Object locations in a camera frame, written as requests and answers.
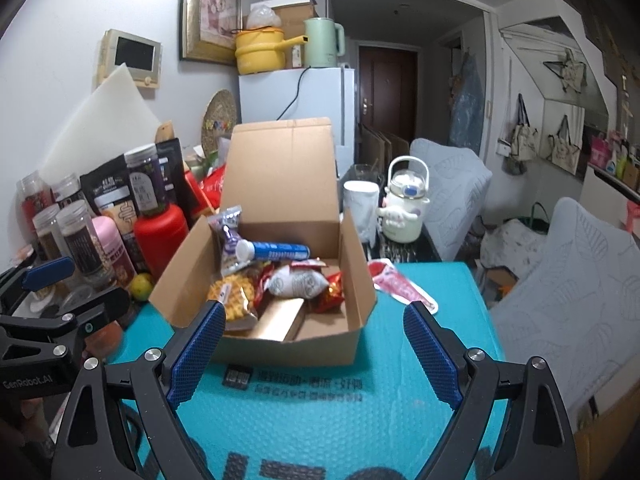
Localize white kettle bottle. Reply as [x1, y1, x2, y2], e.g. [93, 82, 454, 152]
[376, 156, 431, 243]

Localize jar with dark label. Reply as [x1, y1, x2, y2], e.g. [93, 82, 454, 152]
[56, 199, 113, 286]

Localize yellow lemon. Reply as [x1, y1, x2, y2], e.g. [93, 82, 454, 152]
[131, 272, 153, 302]

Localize white printed cloth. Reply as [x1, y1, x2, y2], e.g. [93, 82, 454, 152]
[480, 220, 551, 271]

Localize green handled bag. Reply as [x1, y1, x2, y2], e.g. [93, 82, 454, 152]
[515, 202, 551, 233]

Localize green electric kettle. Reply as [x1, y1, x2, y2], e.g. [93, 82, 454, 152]
[303, 17, 347, 68]

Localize jar with pale label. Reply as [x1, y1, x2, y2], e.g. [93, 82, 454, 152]
[123, 143, 168, 218]

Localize red bottle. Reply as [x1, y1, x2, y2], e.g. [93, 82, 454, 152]
[133, 203, 190, 286]

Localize large red snack packet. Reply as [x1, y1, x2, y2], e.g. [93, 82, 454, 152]
[252, 262, 276, 311]

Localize row of shelf bottles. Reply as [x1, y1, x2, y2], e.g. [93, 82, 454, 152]
[590, 130, 640, 191]

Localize black printed pouch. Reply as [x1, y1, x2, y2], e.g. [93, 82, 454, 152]
[79, 160, 138, 241]

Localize white printed bread packet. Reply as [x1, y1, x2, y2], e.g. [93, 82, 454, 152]
[265, 264, 328, 300]

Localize floor cardboard box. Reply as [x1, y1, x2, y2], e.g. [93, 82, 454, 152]
[575, 360, 640, 480]

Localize small clear jar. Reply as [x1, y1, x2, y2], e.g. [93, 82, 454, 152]
[51, 174, 83, 206]

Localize black low table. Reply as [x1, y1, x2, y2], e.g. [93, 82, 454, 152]
[370, 225, 443, 263]

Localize black power cable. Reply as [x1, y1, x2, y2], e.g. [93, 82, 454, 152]
[277, 66, 313, 121]

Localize jar with brown label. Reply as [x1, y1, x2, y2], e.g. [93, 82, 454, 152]
[32, 205, 66, 266]

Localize brown cardboard box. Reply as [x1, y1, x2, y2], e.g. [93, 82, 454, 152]
[148, 117, 377, 366]

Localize yellow pot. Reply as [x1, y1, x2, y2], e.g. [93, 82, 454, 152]
[235, 27, 308, 75]

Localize clear plastic bag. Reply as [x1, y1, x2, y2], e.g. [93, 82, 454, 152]
[245, 4, 283, 30]

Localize brown carton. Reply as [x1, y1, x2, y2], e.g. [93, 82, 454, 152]
[272, 2, 320, 68]

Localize clear waffle packet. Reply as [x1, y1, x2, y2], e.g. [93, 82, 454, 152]
[207, 270, 261, 326]

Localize flat cardboard stack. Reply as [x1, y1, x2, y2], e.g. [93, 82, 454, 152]
[360, 122, 411, 166]

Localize person's left hand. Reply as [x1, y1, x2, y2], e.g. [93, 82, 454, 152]
[7, 396, 53, 448]

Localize pink flat packet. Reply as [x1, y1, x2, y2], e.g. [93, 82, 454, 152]
[367, 258, 440, 313]

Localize white fridge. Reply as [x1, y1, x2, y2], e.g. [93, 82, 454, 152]
[238, 66, 357, 161]

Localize woven round plate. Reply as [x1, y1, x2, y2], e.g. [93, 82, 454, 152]
[201, 89, 238, 153]

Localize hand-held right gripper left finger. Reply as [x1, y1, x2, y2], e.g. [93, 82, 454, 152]
[50, 300, 228, 480]

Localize star shaped wall decoration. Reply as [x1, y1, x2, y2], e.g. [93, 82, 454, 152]
[542, 50, 588, 93]

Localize canvas tote bag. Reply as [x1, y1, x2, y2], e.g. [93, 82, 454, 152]
[505, 94, 541, 176]
[547, 115, 583, 173]

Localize blue hanging plastic cover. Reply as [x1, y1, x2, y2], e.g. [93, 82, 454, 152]
[447, 52, 486, 151]

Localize purple white snack packet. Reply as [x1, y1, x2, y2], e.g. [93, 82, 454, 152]
[207, 205, 243, 273]

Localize white foam board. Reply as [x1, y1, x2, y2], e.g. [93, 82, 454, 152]
[40, 62, 161, 186]

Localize small red snack packet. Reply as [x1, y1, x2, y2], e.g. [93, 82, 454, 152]
[315, 270, 346, 313]

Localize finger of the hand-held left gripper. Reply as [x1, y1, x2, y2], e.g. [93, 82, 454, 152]
[0, 287, 132, 357]
[0, 256, 76, 311]

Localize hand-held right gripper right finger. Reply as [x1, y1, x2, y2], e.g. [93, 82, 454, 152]
[402, 301, 581, 480]

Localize blue white tube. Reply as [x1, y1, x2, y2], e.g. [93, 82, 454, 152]
[235, 240, 312, 263]

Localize gold framed picture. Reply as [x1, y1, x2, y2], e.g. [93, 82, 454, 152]
[179, 0, 244, 66]

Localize slim beige box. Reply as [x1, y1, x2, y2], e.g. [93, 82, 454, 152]
[250, 297, 306, 342]

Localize red packets behind box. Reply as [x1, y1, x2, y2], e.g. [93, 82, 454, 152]
[187, 162, 228, 216]

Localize pink bottle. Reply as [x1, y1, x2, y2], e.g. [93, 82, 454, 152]
[92, 216, 137, 286]

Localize jar with red label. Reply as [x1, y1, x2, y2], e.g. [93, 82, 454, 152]
[17, 170, 56, 221]

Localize dark brown door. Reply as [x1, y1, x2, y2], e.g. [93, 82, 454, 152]
[357, 44, 418, 143]

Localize grey covered chair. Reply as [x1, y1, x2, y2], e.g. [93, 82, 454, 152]
[407, 137, 493, 263]
[487, 197, 640, 411]

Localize white mug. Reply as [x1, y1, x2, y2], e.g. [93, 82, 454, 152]
[342, 181, 381, 241]

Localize cream wall intercom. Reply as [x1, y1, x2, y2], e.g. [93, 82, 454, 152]
[97, 29, 163, 90]

